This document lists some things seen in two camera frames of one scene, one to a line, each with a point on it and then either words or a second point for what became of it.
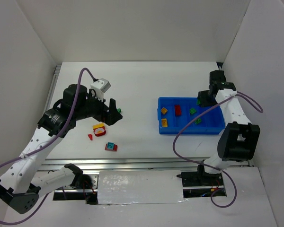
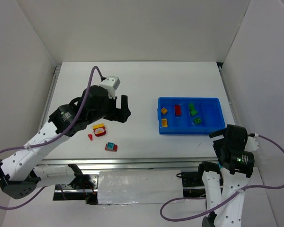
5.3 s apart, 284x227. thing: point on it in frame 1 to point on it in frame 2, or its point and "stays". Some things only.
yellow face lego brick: [164, 110] stays
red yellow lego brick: [178, 110] stays
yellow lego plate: [164, 122] stays
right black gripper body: [204, 99] to [217, 136]
